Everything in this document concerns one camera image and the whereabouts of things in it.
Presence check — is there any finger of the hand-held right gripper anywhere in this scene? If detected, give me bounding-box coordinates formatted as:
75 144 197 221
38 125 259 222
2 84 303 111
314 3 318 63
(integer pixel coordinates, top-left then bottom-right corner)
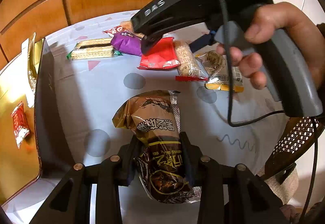
189 30 217 53
140 33 163 56

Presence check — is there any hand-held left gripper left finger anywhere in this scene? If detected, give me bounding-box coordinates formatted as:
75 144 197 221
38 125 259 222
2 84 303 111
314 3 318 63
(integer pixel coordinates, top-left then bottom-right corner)
29 135 139 224

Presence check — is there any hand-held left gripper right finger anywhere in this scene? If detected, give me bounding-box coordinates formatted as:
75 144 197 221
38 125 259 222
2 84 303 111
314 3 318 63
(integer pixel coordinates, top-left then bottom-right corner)
179 131 290 224

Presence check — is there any purple snack packet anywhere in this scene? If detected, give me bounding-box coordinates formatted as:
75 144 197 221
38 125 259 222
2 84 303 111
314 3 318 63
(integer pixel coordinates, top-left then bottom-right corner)
111 33 144 56

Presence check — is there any peanut bar packet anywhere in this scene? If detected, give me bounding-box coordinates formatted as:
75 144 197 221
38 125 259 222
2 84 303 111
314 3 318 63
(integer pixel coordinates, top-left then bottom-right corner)
173 41 209 82

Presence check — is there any yellow clear cookie packet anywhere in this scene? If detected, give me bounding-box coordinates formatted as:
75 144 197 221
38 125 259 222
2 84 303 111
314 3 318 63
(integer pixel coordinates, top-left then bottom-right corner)
195 50 244 93

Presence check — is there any brown snack packet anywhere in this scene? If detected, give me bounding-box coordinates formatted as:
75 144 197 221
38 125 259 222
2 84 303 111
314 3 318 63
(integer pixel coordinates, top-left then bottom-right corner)
112 90 195 204

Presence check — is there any cracker packet with green ends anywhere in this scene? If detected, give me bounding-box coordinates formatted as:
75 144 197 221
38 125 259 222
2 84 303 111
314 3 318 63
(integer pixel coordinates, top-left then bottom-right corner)
66 38 123 61

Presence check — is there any gold box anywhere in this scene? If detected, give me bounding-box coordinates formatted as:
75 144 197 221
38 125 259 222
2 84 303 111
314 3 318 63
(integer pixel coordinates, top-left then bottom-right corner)
0 36 77 204

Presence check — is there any person's right hand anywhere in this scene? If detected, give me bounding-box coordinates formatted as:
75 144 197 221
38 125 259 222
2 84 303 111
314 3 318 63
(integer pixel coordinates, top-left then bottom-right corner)
217 1 325 90

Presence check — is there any orange snack packet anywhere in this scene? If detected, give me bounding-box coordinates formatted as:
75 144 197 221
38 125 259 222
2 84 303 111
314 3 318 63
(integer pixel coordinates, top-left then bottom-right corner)
119 20 135 30

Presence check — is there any red and white snack packet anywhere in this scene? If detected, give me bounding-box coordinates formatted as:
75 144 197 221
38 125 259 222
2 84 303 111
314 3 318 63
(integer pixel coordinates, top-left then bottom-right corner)
104 25 143 40

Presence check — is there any wicker chair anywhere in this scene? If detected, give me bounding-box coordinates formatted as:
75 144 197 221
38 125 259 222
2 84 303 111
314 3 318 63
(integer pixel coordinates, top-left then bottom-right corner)
256 116 325 224

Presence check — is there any small red snack packet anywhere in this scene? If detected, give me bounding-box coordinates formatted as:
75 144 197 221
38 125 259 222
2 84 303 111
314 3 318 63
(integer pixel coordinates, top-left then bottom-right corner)
11 101 30 149

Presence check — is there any gold and white packet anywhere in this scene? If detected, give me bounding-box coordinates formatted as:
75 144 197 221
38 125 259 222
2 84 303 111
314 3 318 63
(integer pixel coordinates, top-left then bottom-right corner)
22 32 39 108

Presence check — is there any black cable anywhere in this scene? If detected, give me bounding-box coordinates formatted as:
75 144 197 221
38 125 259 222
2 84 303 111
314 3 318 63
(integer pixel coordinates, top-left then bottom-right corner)
200 0 319 224

